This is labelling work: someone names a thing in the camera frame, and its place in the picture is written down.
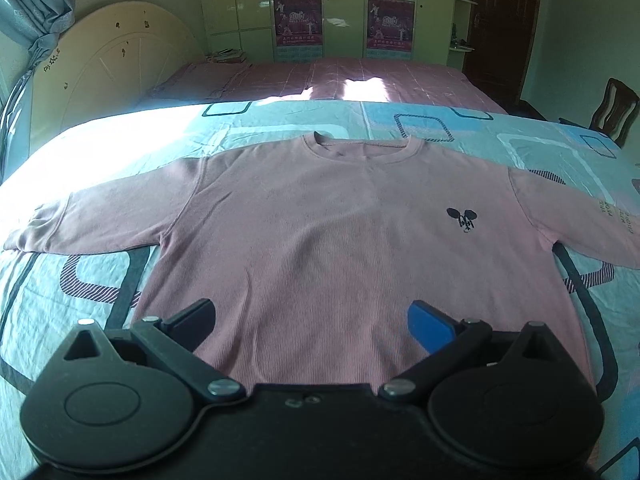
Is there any pink long-sleeve sweatshirt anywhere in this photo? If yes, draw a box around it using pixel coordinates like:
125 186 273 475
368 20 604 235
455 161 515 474
6 134 639 386

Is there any patterned light blue bedsheet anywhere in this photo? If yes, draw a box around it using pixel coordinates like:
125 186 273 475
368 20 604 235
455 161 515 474
1 98 639 479

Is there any pink checked bed cover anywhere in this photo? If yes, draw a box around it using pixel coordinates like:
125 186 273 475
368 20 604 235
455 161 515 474
146 58 504 114

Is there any cream round headboard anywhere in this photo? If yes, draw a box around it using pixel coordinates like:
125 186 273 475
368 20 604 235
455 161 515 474
29 1 204 153

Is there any stack of books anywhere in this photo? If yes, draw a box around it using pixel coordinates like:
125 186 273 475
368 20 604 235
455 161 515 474
206 48 246 64

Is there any dark wooden chair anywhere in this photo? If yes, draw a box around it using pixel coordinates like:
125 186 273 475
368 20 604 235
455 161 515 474
559 78 639 148

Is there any lower left pink poster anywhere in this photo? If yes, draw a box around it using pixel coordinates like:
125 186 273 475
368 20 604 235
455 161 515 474
273 0 323 63

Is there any lower right pink poster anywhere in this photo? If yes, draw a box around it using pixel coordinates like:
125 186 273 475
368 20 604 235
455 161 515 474
366 0 414 61

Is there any dark brown wooden door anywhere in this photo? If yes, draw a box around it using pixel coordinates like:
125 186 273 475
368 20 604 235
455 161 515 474
463 0 540 107

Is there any white corner shelf unit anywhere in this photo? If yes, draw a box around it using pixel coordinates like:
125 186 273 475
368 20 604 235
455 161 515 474
447 0 477 72

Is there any grey blue curtain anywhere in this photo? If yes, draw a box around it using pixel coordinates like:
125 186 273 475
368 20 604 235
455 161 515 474
1 0 75 180

